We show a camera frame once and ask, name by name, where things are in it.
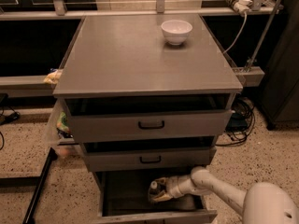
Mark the grey metal bench rail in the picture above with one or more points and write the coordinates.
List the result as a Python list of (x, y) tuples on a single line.
[(34, 86)]

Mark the grey drawer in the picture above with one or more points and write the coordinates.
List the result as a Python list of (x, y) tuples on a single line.
[(147, 117), (149, 154), (124, 200)]

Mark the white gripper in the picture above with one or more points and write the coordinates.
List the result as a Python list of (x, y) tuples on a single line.
[(172, 187)]

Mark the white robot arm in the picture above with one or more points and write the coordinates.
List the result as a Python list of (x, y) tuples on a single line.
[(262, 203)]

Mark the grey drawer cabinet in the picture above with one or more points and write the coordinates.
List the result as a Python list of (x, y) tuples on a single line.
[(128, 56)]

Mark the black floor rail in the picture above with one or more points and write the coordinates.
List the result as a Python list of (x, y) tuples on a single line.
[(37, 182)]

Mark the clear plastic storage bin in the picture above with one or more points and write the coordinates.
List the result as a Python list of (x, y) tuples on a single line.
[(63, 146)]

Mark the yellow crumpled bag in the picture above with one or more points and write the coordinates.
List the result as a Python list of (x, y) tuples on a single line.
[(53, 77)]

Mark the clear plastic water bottle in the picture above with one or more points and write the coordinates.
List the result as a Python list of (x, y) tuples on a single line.
[(154, 191)]

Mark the dark grey cabinet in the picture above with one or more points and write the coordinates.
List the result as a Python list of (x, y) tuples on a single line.
[(278, 95)]

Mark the white ceramic bowl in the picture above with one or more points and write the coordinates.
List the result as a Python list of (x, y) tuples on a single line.
[(176, 32)]

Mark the top grey drawer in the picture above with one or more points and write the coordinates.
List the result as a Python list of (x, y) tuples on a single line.
[(147, 117)]

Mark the white power strip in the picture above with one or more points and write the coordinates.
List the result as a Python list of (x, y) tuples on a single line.
[(239, 6)]

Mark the bottom grey drawer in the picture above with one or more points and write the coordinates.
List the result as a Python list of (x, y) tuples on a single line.
[(124, 200)]

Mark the middle grey drawer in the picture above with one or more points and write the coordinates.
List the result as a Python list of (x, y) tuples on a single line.
[(149, 154)]

